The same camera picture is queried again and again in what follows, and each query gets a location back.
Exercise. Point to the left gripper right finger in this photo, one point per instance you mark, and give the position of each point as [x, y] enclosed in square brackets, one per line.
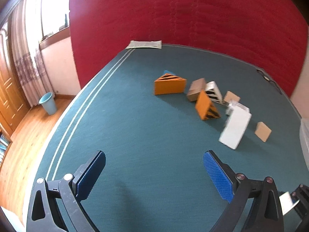
[265, 213]

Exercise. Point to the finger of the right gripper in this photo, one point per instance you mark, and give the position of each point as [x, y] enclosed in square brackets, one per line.
[287, 203]
[301, 196]

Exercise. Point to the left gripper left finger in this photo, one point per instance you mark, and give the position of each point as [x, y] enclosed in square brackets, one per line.
[44, 213]

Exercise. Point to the tan wooden cube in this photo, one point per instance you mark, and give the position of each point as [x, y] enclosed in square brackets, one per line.
[262, 131]

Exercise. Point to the small orange striped wedge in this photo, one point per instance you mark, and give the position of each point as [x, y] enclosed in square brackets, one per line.
[205, 107]

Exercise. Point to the white striped wedge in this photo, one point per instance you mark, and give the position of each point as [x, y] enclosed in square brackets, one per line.
[213, 92]

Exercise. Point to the blue block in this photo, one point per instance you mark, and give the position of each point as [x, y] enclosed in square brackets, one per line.
[166, 71]

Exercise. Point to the white rectangular box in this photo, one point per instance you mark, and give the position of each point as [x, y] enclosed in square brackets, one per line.
[235, 127]

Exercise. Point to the tan wooden wedge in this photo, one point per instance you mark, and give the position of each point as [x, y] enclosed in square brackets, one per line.
[230, 96]

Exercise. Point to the light blue waste bin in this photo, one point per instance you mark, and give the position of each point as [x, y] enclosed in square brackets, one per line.
[48, 103]

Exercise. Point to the wooden door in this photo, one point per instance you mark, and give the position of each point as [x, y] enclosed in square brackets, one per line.
[13, 105]

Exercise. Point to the brown cardboard box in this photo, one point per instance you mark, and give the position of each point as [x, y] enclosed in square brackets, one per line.
[195, 88]

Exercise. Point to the green table mat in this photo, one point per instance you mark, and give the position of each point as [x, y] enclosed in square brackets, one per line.
[154, 178]

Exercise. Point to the black wristwatch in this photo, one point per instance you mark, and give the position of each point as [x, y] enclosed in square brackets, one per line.
[269, 80]

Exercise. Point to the large orange striped wedge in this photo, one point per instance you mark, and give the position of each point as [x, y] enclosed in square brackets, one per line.
[169, 84]

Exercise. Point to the patterned curtain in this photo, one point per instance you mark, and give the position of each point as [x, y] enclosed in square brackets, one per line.
[27, 57]

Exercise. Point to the white paper packet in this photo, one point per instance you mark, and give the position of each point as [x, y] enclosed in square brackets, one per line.
[144, 44]

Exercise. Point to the window with wooden sill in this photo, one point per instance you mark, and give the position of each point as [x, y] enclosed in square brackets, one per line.
[44, 18]

